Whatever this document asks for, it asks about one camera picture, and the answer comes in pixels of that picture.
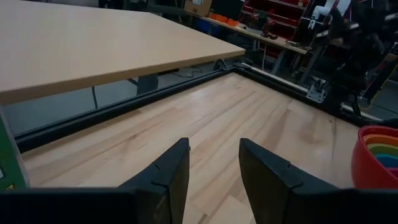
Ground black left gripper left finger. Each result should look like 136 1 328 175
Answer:
118 138 191 224

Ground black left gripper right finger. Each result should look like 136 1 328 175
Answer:
238 138 340 224

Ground large red bowl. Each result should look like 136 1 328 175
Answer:
351 125 398 190

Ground orange bowl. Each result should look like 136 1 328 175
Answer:
363 133 398 146

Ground teal blue bowl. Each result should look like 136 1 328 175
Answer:
374 153 398 169

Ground yellow bowl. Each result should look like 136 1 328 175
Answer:
366 142 398 151

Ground green bowl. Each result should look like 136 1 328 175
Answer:
369 146 398 157

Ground wooden workbench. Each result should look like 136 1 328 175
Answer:
186 11 312 75

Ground light wooden desk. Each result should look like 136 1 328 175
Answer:
0 0 246 105

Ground green box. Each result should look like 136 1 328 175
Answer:
0 107 30 191

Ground orange bins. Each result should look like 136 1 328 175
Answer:
208 12 240 27

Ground red storage rack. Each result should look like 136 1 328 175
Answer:
242 0 312 28

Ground cardboard box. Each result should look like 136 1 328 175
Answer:
183 0 213 17

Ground black table frame rail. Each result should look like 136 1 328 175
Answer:
14 63 385 153

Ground metal corner bracket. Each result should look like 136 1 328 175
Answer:
305 79 328 104

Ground black floor cable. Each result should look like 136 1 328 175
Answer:
170 64 205 79

